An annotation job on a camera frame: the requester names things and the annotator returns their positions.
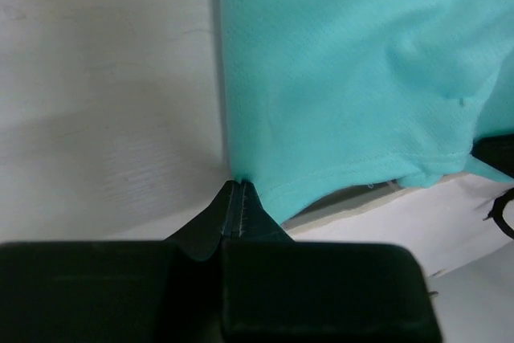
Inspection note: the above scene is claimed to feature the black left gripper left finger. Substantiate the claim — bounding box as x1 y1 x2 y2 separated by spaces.
1 182 240 342

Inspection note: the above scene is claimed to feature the teal t shirt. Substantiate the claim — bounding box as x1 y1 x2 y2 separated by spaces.
220 0 513 223

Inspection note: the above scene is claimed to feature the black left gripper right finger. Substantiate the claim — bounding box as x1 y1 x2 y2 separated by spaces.
220 182 443 342

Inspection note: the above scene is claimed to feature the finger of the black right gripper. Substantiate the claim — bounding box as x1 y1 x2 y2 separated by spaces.
471 134 514 178

